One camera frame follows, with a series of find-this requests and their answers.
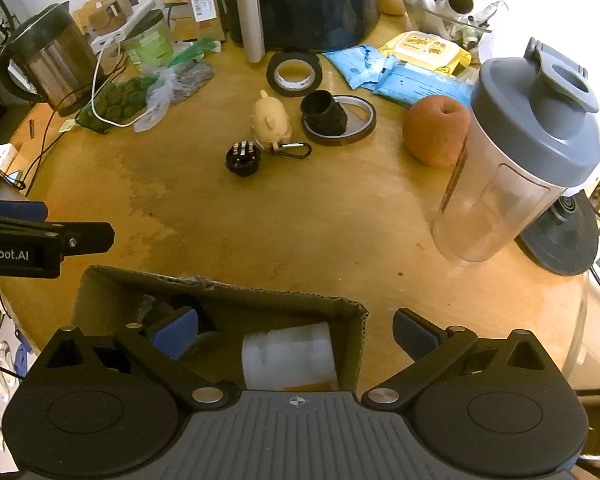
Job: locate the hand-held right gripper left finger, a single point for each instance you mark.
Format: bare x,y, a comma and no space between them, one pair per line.
177,331

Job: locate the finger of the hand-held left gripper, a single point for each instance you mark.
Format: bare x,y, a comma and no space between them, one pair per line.
15,210
87,239

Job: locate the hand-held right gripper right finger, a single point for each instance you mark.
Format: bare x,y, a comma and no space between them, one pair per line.
412,336

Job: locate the cardboard box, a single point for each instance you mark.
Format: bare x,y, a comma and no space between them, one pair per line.
280,305

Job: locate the white cup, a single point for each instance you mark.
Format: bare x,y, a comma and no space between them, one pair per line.
290,355

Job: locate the black cap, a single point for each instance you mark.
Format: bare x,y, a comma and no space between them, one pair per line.
322,115

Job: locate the black tape roll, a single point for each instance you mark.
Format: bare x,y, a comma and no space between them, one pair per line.
295,91

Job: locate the small white tag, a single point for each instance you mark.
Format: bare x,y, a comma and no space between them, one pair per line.
68,127

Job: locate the green mesh bag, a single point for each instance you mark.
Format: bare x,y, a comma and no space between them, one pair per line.
120,100

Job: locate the steel electric kettle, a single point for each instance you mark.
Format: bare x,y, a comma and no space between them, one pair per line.
50,70

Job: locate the clear plastic bag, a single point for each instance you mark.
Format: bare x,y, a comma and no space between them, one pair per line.
157,95

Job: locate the black kettle base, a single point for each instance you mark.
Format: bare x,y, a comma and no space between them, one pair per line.
560,240

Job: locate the clear shaker bottle grey lid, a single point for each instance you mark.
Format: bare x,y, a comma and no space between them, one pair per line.
505,185

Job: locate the white power bank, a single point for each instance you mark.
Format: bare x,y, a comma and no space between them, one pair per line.
112,40

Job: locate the orange ball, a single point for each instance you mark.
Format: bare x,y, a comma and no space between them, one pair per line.
432,132

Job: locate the green lidded container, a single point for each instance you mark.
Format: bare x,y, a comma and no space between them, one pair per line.
150,42

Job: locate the brown cardboard piece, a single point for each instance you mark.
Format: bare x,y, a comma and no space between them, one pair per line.
105,15

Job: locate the clear lid with black rim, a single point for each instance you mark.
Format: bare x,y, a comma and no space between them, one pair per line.
361,116

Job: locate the blue plastic packet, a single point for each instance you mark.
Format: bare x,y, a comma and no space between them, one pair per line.
420,85
355,65

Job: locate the brown cardboard carton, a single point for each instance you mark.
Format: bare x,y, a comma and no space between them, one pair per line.
200,0

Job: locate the yellow wet wipes packet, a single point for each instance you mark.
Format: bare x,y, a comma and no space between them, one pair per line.
422,50

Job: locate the black air fryer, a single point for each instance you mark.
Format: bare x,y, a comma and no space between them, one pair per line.
310,5

